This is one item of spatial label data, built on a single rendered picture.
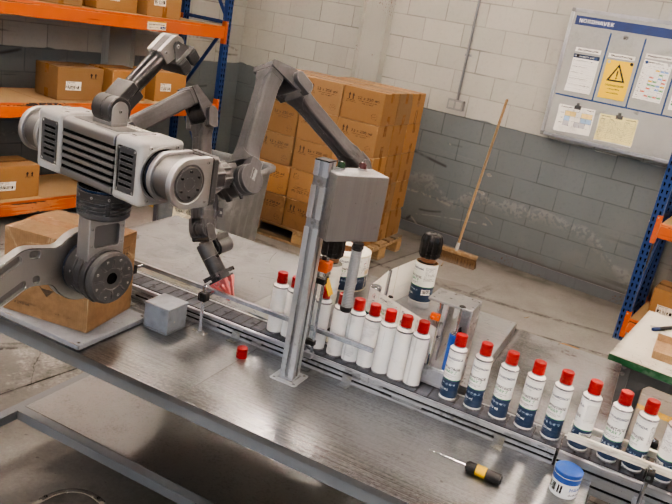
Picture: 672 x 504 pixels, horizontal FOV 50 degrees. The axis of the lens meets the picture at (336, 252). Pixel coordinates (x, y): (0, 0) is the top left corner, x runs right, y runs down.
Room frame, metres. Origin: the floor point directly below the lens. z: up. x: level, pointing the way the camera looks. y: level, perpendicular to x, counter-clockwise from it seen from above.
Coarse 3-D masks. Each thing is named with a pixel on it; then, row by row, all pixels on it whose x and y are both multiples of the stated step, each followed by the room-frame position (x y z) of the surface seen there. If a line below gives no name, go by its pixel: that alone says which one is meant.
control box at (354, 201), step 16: (336, 176) 1.86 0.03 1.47; (352, 176) 1.88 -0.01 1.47; (368, 176) 1.91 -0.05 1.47; (384, 176) 1.95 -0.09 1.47; (336, 192) 1.86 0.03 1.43; (352, 192) 1.89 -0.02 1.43; (368, 192) 1.91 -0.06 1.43; (384, 192) 1.94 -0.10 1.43; (336, 208) 1.87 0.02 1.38; (352, 208) 1.89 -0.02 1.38; (368, 208) 1.92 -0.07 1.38; (320, 224) 1.89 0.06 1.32; (336, 224) 1.87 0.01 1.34; (352, 224) 1.90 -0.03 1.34; (368, 224) 1.92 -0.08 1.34; (336, 240) 1.88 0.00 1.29; (352, 240) 1.90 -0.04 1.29; (368, 240) 1.93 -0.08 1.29
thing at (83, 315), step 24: (48, 216) 2.13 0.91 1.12; (72, 216) 2.17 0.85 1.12; (24, 240) 1.97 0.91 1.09; (48, 240) 1.95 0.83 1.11; (48, 288) 1.95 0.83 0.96; (24, 312) 1.97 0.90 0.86; (48, 312) 1.95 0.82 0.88; (72, 312) 1.93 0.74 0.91; (96, 312) 1.96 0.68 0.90; (120, 312) 2.09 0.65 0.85
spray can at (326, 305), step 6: (324, 288) 2.03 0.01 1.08; (324, 294) 2.03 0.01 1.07; (318, 300) 2.03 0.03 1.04; (324, 300) 2.03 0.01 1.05; (330, 300) 2.04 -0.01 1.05; (324, 306) 2.02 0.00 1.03; (330, 306) 2.03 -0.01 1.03; (324, 312) 2.02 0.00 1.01; (330, 312) 2.05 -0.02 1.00; (324, 318) 2.02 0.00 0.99; (312, 324) 2.04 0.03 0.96; (318, 324) 2.02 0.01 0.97; (324, 324) 2.03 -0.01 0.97; (318, 336) 2.02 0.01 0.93; (324, 336) 2.03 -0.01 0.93; (318, 342) 2.02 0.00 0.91; (324, 342) 2.04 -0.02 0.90; (318, 348) 2.02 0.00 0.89
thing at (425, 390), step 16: (160, 288) 2.28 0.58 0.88; (176, 288) 2.31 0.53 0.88; (192, 304) 2.20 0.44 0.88; (208, 304) 2.22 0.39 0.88; (240, 320) 2.14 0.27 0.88; (256, 320) 2.16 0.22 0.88; (272, 336) 2.07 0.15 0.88; (320, 352) 2.01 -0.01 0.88; (352, 368) 1.95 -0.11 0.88; (400, 384) 1.90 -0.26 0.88; (480, 416) 1.80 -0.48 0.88; (512, 416) 1.83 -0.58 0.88; (528, 432) 1.76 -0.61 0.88
